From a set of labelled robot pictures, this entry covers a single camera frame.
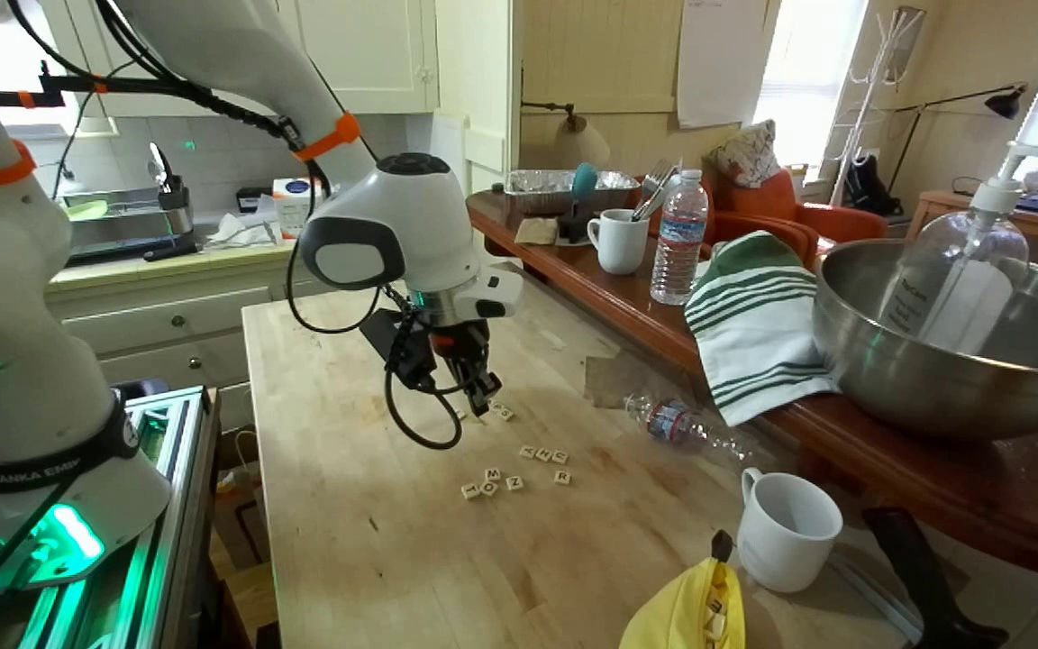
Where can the yellow banana-shaped pouch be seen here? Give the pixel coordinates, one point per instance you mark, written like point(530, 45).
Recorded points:
point(677, 613)

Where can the empty crushed plastic bottle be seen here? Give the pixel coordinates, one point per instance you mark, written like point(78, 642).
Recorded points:
point(677, 422)

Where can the aluminium foil tray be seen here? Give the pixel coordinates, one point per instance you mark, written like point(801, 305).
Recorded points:
point(537, 187)

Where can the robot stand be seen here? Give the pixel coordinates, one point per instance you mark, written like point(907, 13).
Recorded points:
point(168, 505)

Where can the white carton box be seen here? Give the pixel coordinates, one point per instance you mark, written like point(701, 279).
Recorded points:
point(291, 205)

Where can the small white mug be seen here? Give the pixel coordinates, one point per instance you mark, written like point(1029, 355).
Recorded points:
point(618, 248)

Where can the white coat rack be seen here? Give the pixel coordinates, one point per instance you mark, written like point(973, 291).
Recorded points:
point(879, 81)

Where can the green striped white towel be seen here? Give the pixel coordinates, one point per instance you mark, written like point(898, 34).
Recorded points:
point(753, 324)

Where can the clear pump soap dispenser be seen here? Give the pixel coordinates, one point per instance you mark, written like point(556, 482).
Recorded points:
point(960, 270)

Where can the large white mug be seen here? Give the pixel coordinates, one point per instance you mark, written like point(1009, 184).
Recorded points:
point(785, 541)

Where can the white lower kitchen cabinets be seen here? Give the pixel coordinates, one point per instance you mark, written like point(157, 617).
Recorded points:
point(168, 315)

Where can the steel kitchen sink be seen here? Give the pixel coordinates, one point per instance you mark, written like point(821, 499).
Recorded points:
point(113, 225)

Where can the black bag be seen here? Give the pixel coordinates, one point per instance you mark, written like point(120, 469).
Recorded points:
point(869, 187)

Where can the black floor lamp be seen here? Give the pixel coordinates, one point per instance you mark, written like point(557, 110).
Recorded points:
point(1006, 101)

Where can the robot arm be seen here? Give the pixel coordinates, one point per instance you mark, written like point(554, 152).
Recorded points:
point(14, 297)

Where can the brown wooden bar counter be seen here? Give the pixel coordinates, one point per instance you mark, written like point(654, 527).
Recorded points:
point(933, 478)

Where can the blue dish brush in holder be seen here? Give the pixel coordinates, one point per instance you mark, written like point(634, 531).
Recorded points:
point(583, 185)

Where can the brown sponge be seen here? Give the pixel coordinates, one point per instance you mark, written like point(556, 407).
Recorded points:
point(536, 232)

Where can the orange armchair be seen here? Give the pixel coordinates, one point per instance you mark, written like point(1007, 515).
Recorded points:
point(807, 221)

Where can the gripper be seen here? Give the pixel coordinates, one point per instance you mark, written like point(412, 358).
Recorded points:
point(462, 338)

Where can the white kitchen cabinets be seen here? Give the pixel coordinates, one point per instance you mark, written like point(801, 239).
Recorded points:
point(366, 54)
point(168, 315)

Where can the patterned cushion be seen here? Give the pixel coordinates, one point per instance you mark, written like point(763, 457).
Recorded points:
point(747, 153)

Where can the full plastic water bottle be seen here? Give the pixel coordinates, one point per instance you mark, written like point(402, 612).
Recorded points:
point(678, 243)

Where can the large steel mixing bowl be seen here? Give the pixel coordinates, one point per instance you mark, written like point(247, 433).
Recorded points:
point(933, 379)

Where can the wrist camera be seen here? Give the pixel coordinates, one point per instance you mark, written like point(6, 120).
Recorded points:
point(399, 347)

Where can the crumpled white paper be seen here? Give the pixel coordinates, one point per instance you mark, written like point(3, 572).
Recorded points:
point(240, 232)

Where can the white paper sheet on wall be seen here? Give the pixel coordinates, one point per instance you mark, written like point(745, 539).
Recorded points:
point(722, 63)

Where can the kitchen tap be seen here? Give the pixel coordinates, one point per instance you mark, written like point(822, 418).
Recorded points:
point(175, 194)

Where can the wall lamp with cream shade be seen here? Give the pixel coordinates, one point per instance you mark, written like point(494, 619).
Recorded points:
point(580, 142)

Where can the white upper kitchen cabinets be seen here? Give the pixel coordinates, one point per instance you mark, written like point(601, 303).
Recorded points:
point(366, 54)

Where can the bundle of metal cutlery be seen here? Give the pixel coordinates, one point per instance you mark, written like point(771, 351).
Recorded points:
point(656, 191)

